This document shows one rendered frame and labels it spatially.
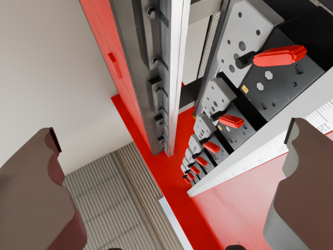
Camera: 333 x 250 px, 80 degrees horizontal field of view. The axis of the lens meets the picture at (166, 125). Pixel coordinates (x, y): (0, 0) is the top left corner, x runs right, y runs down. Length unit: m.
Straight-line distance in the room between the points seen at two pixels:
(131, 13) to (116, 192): 3.33
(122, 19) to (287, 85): 0.48
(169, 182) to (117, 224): 1.85
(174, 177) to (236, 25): 1.81
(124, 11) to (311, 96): 0.51
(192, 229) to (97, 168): 2.33
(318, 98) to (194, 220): 1.83
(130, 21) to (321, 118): 0.54
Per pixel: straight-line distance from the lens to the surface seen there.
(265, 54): 0.30
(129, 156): 3.88
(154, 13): 0.64
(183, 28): 0.67
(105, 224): 3.77
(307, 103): 0.35
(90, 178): 3.90
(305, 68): 0.32
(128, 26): 0.69
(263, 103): 0.40
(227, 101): 0.48
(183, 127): 2.21
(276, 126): 0.41
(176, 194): 2.05
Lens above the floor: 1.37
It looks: 20 degrees down
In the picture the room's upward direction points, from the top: 148 degrees clockwise
